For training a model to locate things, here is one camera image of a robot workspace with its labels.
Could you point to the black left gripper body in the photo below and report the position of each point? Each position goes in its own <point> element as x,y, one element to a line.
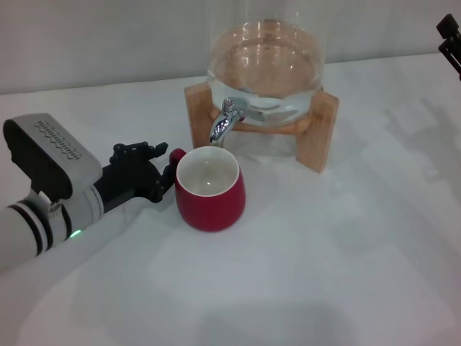
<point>126,184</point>

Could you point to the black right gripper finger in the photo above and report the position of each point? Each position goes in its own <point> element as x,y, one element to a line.
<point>449,25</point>
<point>454,56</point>

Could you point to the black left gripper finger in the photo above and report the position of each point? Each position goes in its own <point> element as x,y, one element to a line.
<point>133,152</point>
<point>166,178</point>

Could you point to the red ceramic cup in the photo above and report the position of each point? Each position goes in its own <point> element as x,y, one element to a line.
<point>212,212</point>

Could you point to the chrome faucet with lever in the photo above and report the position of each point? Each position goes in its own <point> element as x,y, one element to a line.
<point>219,128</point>

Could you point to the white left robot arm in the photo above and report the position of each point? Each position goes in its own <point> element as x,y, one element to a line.
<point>21,230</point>

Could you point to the wooden dispenser stand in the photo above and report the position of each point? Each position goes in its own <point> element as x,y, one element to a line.
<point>326,137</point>

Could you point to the glass water dispenser jar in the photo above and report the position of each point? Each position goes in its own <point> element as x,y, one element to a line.
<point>266,54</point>

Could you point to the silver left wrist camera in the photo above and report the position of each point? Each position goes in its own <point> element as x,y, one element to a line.
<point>47,155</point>

